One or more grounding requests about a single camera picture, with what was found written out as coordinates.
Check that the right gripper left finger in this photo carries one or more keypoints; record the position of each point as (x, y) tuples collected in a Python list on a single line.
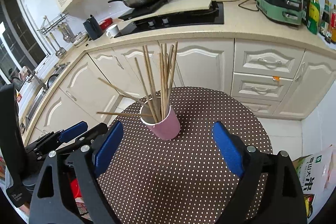
[(86, 164)]

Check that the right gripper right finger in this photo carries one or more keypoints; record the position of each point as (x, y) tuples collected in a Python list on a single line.
[(268, 191)]

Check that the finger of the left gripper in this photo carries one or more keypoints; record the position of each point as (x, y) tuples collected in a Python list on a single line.
[(86, 138), (52, 140)]

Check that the red plastic bucket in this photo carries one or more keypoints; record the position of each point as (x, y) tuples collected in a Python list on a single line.
[(75, 189)]

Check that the rice bag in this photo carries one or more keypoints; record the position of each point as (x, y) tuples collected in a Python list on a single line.
[(316, 173)]

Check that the pink cylindrical utensil holder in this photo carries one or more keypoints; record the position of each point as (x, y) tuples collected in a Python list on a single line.
[(166, 129)]

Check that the steel sink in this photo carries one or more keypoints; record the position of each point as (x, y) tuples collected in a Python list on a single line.
[(25, 121)]

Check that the chrome faucet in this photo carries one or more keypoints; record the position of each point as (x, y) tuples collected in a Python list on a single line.
[(26, 74)]

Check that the brown polka dot tablecloth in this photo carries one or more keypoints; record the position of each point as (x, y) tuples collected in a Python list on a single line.
[(183, 180)]

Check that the hanging metal spatula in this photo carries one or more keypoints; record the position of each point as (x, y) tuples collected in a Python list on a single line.
[(61, 51)]

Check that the stacked bowls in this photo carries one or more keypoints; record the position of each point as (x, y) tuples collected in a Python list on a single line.
[(80, 38)]

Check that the black electric kettle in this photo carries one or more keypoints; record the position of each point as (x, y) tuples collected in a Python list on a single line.
[(92, 28)]

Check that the window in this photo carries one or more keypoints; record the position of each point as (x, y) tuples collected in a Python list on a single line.
[(19, 48)]

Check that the white mug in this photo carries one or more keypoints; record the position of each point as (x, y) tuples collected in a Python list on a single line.
[(112, 31)]

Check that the red container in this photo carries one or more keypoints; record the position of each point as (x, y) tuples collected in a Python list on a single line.
[(106, 23)]

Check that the black gas hob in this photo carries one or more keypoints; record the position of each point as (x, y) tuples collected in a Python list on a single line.
[(214, 15)]

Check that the green yellow oil bottle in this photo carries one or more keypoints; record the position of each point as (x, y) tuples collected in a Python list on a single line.
[(313, 18)]

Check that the dark sauce bottle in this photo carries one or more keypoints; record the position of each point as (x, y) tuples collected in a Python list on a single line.
[(305, 11)]

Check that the orange seasoning bottle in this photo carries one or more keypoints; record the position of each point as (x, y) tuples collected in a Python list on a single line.
[(330, 35)]

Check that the green electric grill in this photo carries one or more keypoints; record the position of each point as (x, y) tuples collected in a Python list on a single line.
[(282, 11)]

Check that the wall utensil rack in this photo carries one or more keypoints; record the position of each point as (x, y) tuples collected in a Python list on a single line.
[(49, 25)]

